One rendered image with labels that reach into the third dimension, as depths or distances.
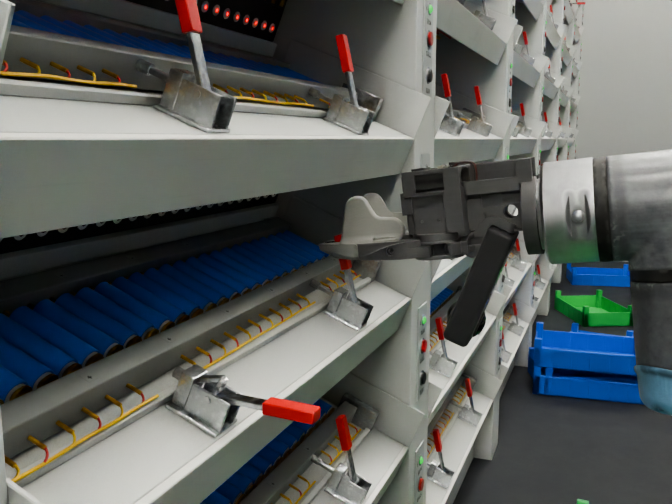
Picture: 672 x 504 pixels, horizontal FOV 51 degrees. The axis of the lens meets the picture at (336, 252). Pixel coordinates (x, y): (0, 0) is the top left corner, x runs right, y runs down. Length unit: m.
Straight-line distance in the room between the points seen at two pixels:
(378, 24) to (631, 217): 0.40
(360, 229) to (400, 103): 0.22
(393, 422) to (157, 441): 0.50
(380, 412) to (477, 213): 0.35
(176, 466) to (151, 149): 0.18
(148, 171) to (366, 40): 0.52
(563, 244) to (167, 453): 0.36
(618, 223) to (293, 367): 0.28
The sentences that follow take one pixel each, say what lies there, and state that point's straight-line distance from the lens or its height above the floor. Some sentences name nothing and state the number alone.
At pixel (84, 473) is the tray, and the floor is 0.54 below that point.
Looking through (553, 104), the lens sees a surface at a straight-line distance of 2.91.
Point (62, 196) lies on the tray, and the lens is 0.34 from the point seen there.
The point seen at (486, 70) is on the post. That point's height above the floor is 0.85.
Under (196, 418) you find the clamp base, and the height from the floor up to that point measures 0.54.
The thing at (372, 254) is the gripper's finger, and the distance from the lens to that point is 0.64.
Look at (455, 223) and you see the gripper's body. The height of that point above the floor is 0.64.
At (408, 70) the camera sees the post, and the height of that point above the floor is 0.79.
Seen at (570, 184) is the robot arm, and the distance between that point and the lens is 0.61.
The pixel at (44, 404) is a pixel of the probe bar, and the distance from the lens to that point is 0.41.
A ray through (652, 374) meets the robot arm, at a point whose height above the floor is 0.53.
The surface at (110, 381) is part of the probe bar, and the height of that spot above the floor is 0.57.
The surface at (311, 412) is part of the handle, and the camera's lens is 0.43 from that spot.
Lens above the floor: 0.71
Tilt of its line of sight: 9 degrees down
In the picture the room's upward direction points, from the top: straight up
